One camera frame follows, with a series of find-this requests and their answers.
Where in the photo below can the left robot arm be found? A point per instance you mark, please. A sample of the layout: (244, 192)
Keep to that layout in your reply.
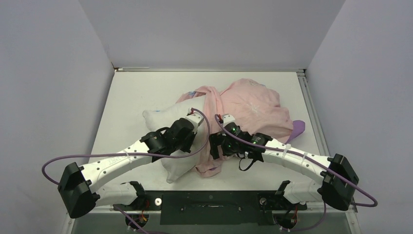
(84, 187)

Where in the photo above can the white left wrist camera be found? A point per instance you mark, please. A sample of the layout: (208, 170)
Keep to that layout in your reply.
(194, 117)

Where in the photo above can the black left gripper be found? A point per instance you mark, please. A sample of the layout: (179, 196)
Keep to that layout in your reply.
(192, 136)

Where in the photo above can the purple Elsa print pillowcase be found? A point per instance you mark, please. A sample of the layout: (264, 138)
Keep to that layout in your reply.
(256, 109)

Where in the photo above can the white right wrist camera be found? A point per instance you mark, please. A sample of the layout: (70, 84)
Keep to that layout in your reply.
(225, 120)

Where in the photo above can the white pillow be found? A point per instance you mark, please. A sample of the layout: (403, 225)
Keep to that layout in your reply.
(155, 120)

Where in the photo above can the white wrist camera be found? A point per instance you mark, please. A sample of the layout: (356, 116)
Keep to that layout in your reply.
(225, 120)
(194, 117)

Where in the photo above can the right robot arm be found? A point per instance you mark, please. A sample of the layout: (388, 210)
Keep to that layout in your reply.
(330, 176)

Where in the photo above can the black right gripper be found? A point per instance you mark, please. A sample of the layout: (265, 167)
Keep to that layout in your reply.
(216, 139)

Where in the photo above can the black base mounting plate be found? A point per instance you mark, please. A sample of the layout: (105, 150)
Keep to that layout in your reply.
(214, 207)

